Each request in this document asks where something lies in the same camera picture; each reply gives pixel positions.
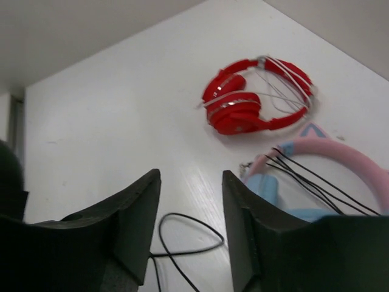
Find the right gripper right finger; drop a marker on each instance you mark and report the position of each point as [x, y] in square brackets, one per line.
[271, 250]

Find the blue pink cat-ear headphones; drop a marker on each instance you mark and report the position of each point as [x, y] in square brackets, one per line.
[313, 176]

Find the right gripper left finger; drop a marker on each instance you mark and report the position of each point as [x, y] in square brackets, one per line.
[104, 247]

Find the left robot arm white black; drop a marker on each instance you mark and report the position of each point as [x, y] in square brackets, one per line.
[9, 179]

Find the red headphones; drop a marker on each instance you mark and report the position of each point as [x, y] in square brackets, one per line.
[230, 109]

